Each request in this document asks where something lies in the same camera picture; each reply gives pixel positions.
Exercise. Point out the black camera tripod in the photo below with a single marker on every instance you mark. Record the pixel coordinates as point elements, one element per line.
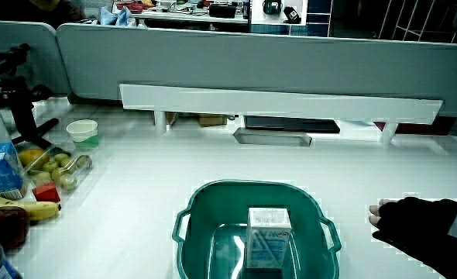
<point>21,112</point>

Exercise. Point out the large gray partition panel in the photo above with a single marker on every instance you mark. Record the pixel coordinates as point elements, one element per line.
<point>251,62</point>

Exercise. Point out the blue cabinet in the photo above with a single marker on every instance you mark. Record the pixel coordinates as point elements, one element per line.
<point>317,17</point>

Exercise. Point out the red cube block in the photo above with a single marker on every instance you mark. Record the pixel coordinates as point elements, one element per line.
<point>46,193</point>

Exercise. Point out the black box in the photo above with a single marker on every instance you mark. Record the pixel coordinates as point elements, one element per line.
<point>222,10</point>

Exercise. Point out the black keyboard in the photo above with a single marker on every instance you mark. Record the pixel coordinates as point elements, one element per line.
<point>290,125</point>

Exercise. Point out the pile of green fruits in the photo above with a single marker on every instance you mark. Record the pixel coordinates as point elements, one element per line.
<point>66,181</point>

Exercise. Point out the dark red flat item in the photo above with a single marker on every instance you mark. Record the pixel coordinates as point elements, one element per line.
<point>418,127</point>

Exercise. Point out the brown cardboard box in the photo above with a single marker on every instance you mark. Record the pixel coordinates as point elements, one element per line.
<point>212,120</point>

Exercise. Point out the blue drink carton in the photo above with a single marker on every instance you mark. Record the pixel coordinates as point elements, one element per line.
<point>2,170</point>

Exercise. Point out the white long shelf riser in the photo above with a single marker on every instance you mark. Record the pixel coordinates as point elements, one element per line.
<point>275,102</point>

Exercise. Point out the person's right hand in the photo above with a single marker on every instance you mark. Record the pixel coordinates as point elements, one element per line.
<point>414,217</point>

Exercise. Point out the green plastic plate basin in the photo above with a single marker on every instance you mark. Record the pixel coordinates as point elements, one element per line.
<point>213,209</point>

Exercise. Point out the gray flat tray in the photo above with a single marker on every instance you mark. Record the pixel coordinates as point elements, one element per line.
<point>271,137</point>

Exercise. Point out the dark red apple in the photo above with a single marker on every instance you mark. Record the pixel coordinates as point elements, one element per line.
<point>4,226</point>

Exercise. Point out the yellow mango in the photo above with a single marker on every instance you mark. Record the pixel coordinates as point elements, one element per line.
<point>31,157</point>

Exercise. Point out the white blue milk carton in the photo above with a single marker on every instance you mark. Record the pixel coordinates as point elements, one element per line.
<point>268,240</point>

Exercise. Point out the white poster board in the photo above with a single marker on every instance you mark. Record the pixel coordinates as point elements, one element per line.
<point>257,11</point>

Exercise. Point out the small gray partition panel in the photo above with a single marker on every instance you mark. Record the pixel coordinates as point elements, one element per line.
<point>42,58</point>

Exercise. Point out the light blue cloth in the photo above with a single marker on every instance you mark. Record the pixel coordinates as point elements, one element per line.
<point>116,17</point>

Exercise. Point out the clear plastic fruit container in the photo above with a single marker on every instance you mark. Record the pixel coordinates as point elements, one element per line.
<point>79,174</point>

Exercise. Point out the yellow banana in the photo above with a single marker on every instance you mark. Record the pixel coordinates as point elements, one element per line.
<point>38,210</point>

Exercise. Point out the white green paper cup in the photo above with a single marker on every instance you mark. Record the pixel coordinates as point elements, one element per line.
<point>83,135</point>

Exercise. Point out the background white desk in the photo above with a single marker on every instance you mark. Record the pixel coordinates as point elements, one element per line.
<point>182,17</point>

